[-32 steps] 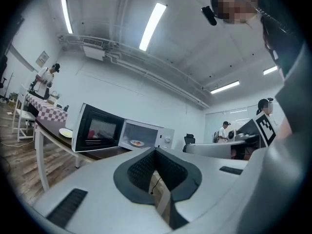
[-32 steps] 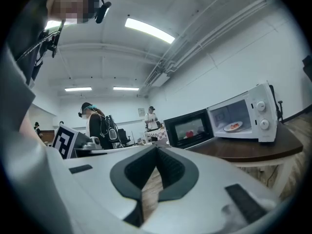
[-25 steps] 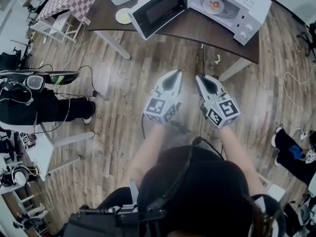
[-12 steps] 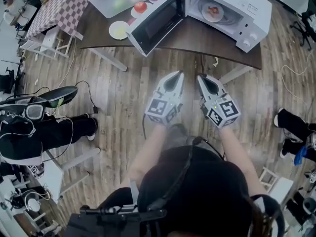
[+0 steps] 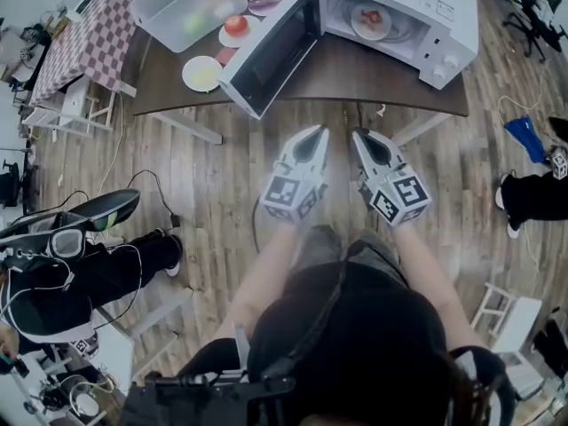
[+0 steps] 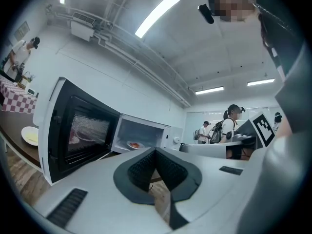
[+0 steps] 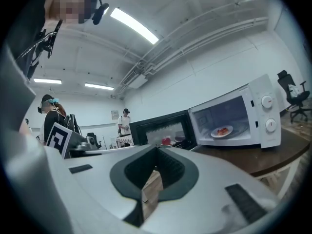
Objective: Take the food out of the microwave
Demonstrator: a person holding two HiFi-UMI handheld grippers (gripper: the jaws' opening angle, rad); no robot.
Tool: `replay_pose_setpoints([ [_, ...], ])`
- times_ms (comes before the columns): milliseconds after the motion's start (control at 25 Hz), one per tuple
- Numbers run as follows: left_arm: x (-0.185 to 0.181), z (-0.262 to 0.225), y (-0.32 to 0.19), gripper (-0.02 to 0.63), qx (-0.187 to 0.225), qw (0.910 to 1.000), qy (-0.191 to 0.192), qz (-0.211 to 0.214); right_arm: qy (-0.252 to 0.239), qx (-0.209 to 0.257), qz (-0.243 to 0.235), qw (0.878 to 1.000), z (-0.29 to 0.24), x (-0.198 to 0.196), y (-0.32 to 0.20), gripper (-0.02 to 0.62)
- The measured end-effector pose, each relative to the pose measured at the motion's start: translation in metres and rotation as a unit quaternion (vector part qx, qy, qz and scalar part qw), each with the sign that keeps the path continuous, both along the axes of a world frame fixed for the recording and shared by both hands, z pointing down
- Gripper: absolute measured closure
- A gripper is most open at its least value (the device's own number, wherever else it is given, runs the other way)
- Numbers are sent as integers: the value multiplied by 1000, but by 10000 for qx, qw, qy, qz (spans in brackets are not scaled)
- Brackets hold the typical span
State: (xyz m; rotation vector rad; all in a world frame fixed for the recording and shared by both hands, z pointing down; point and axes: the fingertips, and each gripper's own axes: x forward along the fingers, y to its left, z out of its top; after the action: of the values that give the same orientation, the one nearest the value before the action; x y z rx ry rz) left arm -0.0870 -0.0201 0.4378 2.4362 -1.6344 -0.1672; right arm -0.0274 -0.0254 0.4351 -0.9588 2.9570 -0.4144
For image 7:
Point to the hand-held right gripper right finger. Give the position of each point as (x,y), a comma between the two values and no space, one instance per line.
(209,179)

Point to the long ceiling light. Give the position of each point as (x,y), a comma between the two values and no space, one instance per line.
(134,24)
(47,81)
(99,86)

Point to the red food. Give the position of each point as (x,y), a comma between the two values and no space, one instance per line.
(223,130)

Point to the black head-mounted camera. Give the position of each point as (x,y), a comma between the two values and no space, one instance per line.
(99,12)

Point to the person's black clothed torso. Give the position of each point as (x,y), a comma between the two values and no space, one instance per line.
(29,28)

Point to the large black office chair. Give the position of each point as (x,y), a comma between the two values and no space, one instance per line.
(296,99)

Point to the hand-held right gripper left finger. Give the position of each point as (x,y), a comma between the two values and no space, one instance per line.
(92,191)

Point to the person's head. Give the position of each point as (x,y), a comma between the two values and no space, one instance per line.
(70,6)

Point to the white plate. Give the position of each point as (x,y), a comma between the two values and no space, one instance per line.
(215,133)

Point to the brown table with white legs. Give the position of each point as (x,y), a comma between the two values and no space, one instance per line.
(256,158)

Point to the white cloth on chair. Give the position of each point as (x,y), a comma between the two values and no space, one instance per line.
(293,91)

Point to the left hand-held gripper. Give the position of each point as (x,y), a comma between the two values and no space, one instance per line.
(59,139)

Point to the red round object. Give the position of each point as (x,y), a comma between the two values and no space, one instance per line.
(166,140)

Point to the white microwave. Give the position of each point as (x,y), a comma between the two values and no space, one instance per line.
(258,121)

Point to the table with checkered cloth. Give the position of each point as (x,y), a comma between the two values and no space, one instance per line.
(123,140)

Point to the wall notice poster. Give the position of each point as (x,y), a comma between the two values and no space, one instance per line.
(114,114)

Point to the white ceiling air conditioner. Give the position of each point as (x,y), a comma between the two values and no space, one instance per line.
(135,79)

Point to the small black office chair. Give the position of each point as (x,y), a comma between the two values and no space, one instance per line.
(97,141)

